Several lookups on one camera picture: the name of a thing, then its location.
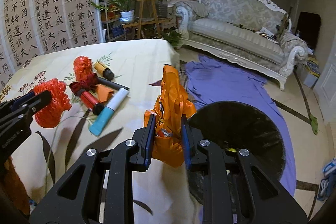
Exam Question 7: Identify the green cloth on floor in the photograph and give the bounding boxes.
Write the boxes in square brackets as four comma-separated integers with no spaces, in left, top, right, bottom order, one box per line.
[309,114,318,135]

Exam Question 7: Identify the gold tube black cap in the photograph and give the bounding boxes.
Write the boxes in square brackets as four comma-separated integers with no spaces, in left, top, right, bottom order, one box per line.
[94,61,114,81]

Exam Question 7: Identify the grey storage box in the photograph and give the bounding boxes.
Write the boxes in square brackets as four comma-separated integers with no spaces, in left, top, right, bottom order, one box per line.
[296,55,321,89]

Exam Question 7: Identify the red tube black cap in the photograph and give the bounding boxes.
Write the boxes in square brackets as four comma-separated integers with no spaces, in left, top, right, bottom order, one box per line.
[75,89,104,116]

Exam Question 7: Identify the floral cream tablecloth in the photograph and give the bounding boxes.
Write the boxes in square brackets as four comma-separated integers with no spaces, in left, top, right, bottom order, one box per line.
[1,39,198,223]

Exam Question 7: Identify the black trash bin with liner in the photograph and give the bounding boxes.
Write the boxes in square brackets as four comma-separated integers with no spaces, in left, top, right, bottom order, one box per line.
[186,101,287,205]

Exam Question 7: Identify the orange plastic bag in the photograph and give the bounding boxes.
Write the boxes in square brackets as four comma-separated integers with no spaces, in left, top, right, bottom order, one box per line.
[144,65,197,168]

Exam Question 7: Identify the white and cyan tube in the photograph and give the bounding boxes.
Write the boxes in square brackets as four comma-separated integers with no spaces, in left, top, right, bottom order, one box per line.
[89,89,129,136]

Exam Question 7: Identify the calligraphy folding screen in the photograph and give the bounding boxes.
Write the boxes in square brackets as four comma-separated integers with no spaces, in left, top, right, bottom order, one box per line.
[1,0,105,88]

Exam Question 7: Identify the small orange paper piece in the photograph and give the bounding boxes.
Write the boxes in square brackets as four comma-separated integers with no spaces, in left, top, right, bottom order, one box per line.
[96,84,114,103]

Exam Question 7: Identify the ornate white grey sofa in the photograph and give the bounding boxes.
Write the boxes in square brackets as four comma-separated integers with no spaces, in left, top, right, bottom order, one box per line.
[173,0,308,90]

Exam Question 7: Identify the red crumpled plastic bag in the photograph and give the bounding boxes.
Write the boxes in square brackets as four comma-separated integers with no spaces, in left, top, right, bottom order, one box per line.
[70,56,98,94]

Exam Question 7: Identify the purple cloth on floor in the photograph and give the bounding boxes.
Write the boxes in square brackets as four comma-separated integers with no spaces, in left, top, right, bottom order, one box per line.
[185,56,296,203]

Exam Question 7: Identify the wooden plant stand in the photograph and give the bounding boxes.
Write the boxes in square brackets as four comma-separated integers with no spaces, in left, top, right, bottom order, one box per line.
[122,0,171,39]

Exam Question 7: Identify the blue white shoes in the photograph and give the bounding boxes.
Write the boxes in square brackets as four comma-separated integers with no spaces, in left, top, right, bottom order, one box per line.
[317,157,336,201]

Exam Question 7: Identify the white panel door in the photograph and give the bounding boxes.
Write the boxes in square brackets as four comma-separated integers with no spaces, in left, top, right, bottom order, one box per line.
[313,39,336,124]

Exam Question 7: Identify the red honeycomb paper ball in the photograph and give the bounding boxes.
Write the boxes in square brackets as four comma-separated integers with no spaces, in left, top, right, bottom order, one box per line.
[34,79,72,128]

